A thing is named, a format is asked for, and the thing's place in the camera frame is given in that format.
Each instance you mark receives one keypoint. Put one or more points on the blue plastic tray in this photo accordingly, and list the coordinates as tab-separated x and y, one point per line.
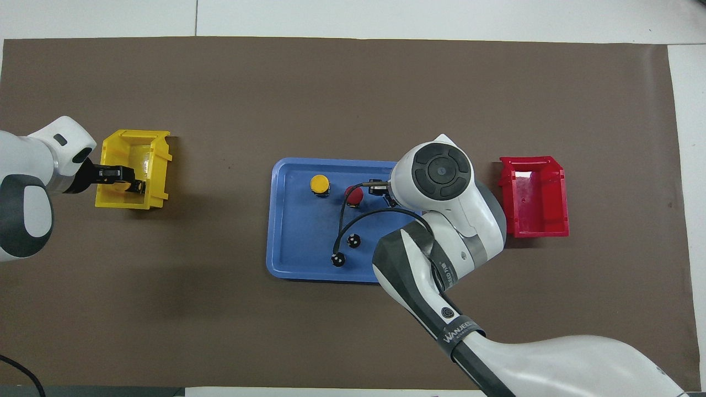
298	231

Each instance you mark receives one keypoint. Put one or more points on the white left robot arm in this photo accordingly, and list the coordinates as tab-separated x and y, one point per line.
22	165

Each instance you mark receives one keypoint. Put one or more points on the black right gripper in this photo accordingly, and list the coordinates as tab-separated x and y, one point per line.
381	191

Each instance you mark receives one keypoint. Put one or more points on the black cylindrical button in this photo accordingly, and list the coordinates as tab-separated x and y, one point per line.
353	241
338	259

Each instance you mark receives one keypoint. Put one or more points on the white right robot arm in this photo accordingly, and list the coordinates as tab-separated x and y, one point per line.
441	220

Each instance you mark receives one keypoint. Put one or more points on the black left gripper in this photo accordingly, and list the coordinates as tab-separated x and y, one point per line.
102	175

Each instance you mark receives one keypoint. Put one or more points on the red push button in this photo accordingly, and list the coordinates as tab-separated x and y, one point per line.
353	194

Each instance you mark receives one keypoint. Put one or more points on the red plastic bin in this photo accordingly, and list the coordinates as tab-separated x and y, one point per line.
538	204

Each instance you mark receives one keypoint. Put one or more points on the brown paper table mat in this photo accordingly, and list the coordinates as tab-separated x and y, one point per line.
220	309

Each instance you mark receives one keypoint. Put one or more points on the yellow plastic bin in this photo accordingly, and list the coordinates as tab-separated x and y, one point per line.
157	176

